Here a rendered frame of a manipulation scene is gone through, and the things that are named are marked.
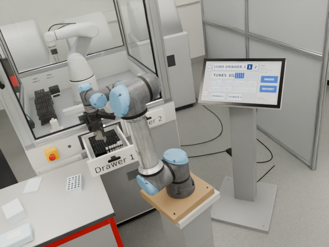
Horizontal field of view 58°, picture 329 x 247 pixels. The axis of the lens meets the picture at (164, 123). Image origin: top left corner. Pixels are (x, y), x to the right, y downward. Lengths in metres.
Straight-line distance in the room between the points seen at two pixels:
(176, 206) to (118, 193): 0.91
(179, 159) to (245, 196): 1.23
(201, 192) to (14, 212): 0.98
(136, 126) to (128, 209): 1.33
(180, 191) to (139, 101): 0.54
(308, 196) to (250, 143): 0.76
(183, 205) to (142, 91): 0.62
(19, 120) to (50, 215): 0.59
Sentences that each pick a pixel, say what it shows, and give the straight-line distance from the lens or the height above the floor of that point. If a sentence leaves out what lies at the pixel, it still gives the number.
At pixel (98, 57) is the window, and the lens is 1.88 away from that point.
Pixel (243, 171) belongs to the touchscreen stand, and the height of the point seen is 0.34.
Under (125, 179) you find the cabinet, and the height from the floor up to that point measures 0.46.
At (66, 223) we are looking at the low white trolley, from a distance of 1.67.
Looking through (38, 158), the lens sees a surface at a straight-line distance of 2.06.
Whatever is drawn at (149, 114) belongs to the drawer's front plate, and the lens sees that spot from 2.06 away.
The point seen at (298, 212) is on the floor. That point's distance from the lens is 2.58.
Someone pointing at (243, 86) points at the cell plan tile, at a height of 1.06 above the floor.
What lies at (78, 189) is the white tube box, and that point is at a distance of 1.80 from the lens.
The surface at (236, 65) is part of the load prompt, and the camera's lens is 2.01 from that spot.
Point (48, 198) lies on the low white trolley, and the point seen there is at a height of 0.76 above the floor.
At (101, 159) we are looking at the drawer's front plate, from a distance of 1.73.
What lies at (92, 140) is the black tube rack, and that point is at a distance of 1.98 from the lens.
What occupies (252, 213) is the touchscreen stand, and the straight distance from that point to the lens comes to 2.48.
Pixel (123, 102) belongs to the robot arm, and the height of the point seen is 1.40.
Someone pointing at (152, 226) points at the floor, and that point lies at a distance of 2.52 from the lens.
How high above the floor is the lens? 1.86
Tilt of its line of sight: 30 degrees down
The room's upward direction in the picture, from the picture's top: 10 degrees counter-clockwise
